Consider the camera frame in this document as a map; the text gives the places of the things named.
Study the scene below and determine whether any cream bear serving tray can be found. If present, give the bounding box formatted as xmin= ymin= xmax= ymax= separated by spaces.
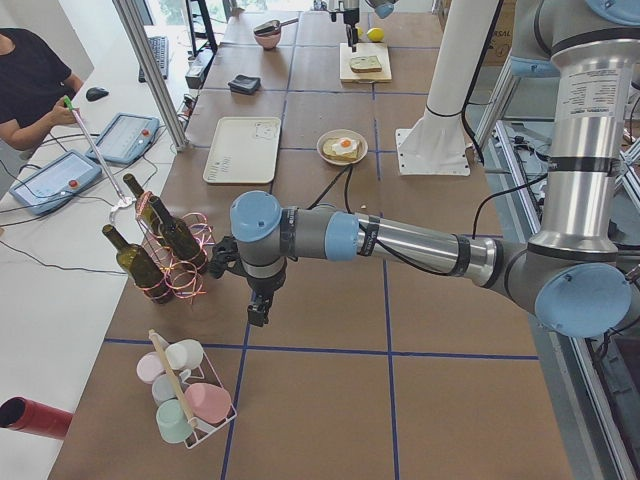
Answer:
xmin=203 ymin=116 xmax=281 ymax=185

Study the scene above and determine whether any grey folded cloth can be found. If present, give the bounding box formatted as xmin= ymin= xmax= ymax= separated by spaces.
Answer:
xmin=228 ymin=74 xmax=261 ymax=95

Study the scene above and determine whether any bread slice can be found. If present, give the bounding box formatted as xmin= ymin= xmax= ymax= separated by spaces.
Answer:
xmin=348 ymin=55 xmax=382 ymax=74
xmin=322 ymin=137 xmax=360 ymax=162

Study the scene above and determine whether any wooden cutting board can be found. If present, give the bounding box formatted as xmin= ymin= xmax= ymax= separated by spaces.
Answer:
xmin=339 ymin=42 xmax=392 ymax=83

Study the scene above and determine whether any grey cup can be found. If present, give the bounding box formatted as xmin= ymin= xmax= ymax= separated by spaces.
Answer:
xmin=151 ymin=374 xmax=177 ymax=406

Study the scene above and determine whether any light pink cup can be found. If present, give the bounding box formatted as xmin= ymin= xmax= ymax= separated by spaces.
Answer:
xmin=136 ymin=352 xmax=166 ymax=385

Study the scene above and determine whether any person in black shirt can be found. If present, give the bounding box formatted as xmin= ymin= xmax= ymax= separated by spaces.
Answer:
xmin=1 ymin=28 xmax=83 ymax=151

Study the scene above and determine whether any black computer mouse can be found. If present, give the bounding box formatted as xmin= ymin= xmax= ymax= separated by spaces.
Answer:
xmin=85 ymin=87 xmax=109 ymax=102

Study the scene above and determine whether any metal reaching stick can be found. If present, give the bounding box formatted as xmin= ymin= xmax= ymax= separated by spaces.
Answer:
xmin=62 ymin=95 xmax=134 ymax=224

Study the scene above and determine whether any blue teach pendant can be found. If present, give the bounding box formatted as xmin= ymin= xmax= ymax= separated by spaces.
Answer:
xmin=94 ymin=113 xmax=160 ymax=165
xmin=9 ymin=150 xmax=102 ymax=216

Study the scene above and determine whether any aluminium frame post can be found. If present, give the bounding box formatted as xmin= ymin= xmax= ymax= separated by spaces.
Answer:
xmin=112 ymin=0 xmax=188 ymax=152

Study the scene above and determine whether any metal scoop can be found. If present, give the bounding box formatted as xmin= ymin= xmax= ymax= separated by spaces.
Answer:
xmin=253 ymin=18 xmax=299 ymax=36

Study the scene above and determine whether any mint green cup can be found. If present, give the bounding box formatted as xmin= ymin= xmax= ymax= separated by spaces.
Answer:
xmin=156 ymin=399 xmax=194 ymax=444

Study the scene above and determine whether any pink bowl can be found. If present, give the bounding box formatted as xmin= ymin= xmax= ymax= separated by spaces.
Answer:
xmin=253 ymin=24 xmax=281 ymax=50

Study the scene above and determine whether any fried egg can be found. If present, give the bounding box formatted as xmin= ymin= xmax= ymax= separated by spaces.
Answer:
xmin=331 ymin=137 xmax=358 ymax=155

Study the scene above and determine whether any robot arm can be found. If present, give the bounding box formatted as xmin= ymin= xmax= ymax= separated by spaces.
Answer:
xmin=328 ymin=0 xmax=396 ymax=52
xmin=230 ymin=1 xmax=639 ymax=338

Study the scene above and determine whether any copper wire bottle rack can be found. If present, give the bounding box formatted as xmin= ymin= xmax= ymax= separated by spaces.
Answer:
xmin=136 ymin=191 xmax=211 ymax=301

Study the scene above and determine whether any white wire cup rack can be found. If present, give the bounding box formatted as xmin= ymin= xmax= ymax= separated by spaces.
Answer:
xmin=137 ymin=329 xmax=237 ymax=449

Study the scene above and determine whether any black keyboard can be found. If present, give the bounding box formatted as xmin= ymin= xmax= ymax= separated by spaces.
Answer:
xmin=147 ymin=36 xmax=170 ymax=80

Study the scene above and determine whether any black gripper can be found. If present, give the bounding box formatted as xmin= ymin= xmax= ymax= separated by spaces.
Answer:
xmin=327 ymin=0 xmax=360 ymax=52
xmin=247 ymin=273 xmax=286 ymax=327

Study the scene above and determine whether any red cylinder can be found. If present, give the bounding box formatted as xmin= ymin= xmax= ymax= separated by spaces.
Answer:
xmin=1 ymin=397 xmax=73 ymax=440

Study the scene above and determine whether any white cup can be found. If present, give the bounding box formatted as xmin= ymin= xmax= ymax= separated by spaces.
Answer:
xmin=165 ymin=339 xmax=204 ymax=370

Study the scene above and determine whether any dark green wine bottle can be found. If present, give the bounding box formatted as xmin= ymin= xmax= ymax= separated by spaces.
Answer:
xmin=102 ymin=224 xmax=174 ymax=304

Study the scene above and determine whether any white round plate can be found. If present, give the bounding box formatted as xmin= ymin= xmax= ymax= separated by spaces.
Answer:
xmin=317 ymin=129 xmax=368 ymax=166

